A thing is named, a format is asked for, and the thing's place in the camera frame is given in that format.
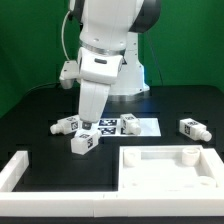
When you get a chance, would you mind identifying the white U-shaped fence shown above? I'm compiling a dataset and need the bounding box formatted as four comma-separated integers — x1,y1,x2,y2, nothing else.
0,151,224,217

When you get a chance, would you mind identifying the white cable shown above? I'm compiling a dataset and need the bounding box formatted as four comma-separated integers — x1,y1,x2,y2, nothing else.
61,9,73,63

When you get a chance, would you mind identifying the black cable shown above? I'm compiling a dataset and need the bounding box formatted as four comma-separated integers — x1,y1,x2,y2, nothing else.
20,81,63,99

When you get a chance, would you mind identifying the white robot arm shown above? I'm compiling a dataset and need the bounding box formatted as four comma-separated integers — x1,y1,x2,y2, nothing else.
70,0,161,130

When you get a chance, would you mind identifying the white marker sheet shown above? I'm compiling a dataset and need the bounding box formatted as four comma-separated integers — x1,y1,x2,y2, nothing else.
95,118,161,137

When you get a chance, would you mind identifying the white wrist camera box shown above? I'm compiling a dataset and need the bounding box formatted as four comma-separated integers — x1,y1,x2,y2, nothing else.
59,47,123,89

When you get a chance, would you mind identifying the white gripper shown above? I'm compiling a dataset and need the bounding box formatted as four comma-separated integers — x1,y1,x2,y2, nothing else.
78,79,110,130

